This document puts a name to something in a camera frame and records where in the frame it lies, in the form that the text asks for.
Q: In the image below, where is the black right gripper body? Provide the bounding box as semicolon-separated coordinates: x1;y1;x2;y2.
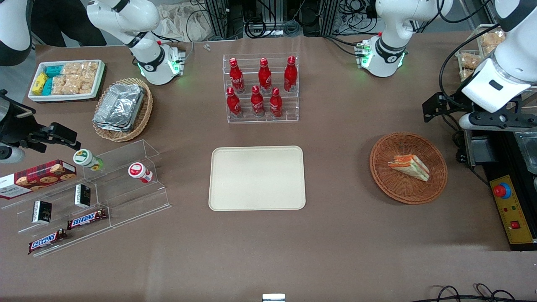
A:
0;90;41;146

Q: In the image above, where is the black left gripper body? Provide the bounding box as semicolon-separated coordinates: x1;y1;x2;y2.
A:
445;95;477;114

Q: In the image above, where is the triangular sandwich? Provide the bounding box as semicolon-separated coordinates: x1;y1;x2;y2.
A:
387;154;431;182

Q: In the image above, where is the aluminium foil tray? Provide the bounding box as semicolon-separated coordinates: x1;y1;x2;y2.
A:
93;113;140;133
96;83;146;127

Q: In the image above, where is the white rectangular snack tray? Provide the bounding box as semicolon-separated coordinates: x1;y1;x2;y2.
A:
28;59;106;103

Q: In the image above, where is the oval light wicker basket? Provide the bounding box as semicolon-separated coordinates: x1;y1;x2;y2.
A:
92;78;154;143

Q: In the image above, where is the round brown wicker basket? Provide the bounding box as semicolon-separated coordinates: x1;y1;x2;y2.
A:
369;132;448;205

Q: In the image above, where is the beige plastic tray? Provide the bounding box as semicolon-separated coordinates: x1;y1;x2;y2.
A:
209;146;307;211

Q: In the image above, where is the red chocolate cookie box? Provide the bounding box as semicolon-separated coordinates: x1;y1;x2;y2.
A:
0;159;78;200

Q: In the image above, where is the green lidded drink cup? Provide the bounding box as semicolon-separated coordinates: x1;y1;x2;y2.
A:
73;148;104;172

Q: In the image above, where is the yellow snack packet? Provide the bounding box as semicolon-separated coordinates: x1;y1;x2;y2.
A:
32;73;48;96

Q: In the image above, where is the small black box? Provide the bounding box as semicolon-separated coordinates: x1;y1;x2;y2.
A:
32;200;53;224
74;184;91;209

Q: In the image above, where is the black machine housing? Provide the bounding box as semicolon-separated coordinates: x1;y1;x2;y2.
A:
463;126;537;252

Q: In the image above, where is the steel pan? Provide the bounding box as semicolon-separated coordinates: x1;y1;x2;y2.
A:
514;128;537;175

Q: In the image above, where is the red lidded drink cup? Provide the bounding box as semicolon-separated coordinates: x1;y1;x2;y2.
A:
128;162;154;184

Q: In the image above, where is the snickers chocolate bar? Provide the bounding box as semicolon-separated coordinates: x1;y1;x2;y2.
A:
67;208;109;230
28;228;68;255

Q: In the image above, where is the clear acrylic stepped shelf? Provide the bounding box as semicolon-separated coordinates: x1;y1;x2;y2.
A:
0;139;172;258

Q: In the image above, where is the person in dark trousers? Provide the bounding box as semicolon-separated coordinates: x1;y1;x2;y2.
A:
30;0;107;47

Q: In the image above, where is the yellow control panel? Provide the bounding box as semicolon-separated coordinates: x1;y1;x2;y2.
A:
489;174;537;245

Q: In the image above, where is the clear acrylic bottle rack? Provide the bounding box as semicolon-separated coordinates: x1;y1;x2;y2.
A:
222;53;300;124

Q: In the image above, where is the red cola bottle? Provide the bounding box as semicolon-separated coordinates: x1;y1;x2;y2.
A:
229;58;245;94
250;86;266;118
284;55;298;93
226;87;243;118
258;58;272;94
269;87;284;119

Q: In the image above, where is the white crumpled cloth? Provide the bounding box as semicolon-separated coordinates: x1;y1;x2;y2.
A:
156;3;212;43

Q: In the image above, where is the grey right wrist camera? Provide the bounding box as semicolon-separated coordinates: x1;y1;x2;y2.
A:
0;144;26;164

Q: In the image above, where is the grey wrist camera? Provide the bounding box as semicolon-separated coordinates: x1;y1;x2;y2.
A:
459;112;537;132
0;144;26;164

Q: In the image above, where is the black machine power cable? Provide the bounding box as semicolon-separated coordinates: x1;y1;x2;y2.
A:
441;113;491;187

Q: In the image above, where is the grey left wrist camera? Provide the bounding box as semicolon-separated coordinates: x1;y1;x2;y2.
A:
459;112;537;132

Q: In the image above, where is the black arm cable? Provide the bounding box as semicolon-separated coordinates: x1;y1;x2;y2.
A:
438;23;506;107

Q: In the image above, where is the grey metal bracket box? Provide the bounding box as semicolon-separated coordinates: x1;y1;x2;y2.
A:
464;130;501;167

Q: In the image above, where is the white wire rack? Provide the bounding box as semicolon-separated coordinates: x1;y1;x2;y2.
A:
455;23;537;91

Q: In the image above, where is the black base cable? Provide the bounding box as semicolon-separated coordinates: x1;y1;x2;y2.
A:
322;34;362;58

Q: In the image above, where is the black floor cable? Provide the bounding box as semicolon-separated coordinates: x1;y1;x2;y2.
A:
420;283;537;302

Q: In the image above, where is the aluminium profile frame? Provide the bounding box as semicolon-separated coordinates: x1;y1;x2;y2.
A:
204;0;245;41

